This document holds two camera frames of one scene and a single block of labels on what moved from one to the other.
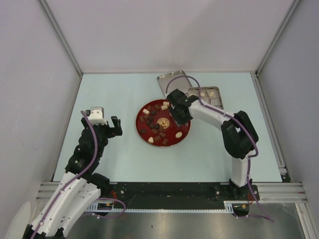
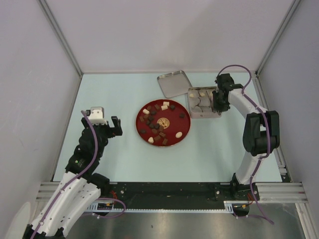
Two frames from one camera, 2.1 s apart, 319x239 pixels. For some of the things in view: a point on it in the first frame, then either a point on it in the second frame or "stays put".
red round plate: (155, 124) stays put
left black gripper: (116, 130) stays put
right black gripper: (180, 121) -> (217, 107)
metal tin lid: (181, 83) stays put
